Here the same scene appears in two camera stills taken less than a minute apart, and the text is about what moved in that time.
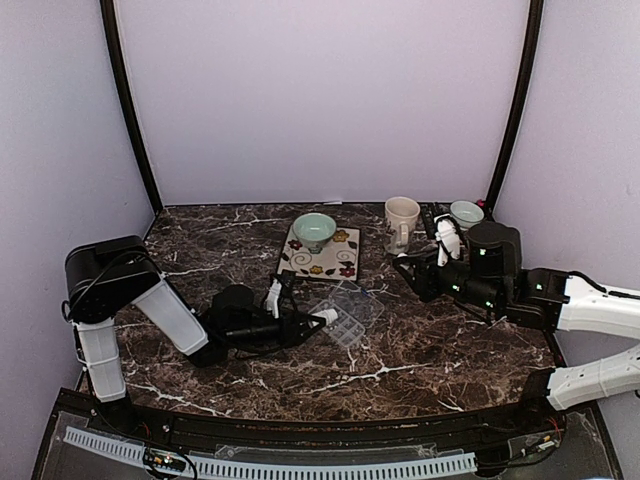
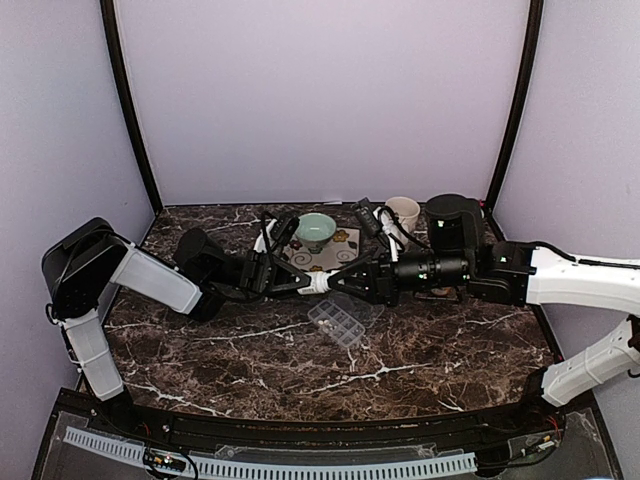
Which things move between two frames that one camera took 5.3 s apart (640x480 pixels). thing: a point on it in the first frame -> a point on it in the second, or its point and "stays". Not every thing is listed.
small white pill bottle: x=330 y=315 -> x=319 y=282
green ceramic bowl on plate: x=314 y=229 stays
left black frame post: x=113 y=36 stays
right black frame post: x=518 y=109 stays
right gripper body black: x=435 y=289 -> x=387 y=289
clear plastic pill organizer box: x=356 y=311 stays
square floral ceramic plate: x=338 y=259 stays
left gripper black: x=291 y=334 -> x=258 y=275
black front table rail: x=411 y=431 stays
